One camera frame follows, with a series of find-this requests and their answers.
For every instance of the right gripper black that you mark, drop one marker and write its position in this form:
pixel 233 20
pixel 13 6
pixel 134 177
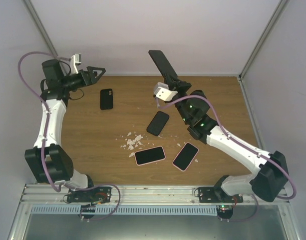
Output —
pixel 178 85

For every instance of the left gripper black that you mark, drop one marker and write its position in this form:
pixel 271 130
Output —
pixel 92 79

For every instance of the black phone case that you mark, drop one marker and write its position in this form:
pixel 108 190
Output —
pixel 106 99

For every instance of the black phone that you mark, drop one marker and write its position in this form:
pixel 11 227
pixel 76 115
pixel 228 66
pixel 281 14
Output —
pixel 162 63

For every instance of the black phone face down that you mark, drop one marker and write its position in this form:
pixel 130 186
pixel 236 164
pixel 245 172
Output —
pixel 157 124

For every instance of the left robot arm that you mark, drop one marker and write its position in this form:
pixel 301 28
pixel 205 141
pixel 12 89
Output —
pixel 47 160

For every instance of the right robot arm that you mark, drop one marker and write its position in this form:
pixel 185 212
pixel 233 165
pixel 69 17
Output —
pixel 268 171

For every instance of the pink case phone right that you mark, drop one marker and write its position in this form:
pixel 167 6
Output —
pixel 184 158

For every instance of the pink case phone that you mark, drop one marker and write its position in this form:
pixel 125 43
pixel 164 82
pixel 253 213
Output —
pixel 184 158
pixel 150 155

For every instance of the pink case phone left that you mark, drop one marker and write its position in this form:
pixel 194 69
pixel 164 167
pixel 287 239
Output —
pixel 150 155

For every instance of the white debris pile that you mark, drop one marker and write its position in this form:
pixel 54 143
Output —
pixel 132 141

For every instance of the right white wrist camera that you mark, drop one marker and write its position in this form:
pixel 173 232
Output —
pixel 162 92

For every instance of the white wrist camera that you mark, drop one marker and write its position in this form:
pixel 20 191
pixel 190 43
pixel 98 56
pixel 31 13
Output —
pixel 75 61
pixel 162 92

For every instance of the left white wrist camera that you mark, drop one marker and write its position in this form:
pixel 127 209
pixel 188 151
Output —
pixel 75 61

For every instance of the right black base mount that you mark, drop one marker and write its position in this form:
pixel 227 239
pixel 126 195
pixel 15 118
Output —
pixel 211 194

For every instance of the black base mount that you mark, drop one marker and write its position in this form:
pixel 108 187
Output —
pixel 211 194
pixel 98 195

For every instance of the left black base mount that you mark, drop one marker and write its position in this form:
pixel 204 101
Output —
pixel 98 195

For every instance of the aluminium front rail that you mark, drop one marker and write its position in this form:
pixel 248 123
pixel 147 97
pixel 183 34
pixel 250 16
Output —
pixel 181 195

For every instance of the grey slotted cable duct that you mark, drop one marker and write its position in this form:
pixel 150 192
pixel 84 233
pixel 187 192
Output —
pixel 187 210

